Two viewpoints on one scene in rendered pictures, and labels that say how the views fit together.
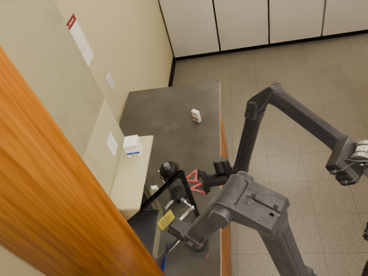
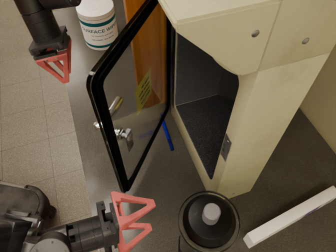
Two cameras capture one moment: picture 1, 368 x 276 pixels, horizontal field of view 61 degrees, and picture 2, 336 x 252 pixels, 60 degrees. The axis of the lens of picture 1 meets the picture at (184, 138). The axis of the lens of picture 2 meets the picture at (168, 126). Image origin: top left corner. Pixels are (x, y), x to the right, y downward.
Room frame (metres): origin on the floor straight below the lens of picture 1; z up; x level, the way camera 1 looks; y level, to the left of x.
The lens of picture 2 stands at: (1.06, -0.03, 1.67)
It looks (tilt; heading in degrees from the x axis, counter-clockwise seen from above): 55 degrees down; 144
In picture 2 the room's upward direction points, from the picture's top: straight up
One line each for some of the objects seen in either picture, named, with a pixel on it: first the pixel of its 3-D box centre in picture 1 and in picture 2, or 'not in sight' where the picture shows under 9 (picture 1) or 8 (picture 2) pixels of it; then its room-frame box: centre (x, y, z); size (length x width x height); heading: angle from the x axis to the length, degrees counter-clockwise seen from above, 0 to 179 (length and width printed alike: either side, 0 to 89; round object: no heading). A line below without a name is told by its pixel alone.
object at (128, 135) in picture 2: not in sight; (127, 140); (0.76, 0.09, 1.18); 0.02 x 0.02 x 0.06; 32
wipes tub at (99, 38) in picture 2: not in sight; (98, 23); (0.16, 0.31, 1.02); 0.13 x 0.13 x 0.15
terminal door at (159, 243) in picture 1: (167, 220); (143, 98); (0.69, 0.17, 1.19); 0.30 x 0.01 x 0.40; 122
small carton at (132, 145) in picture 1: (132, 146); not in sight; (0.82, 0.19, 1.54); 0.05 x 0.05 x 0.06; 78
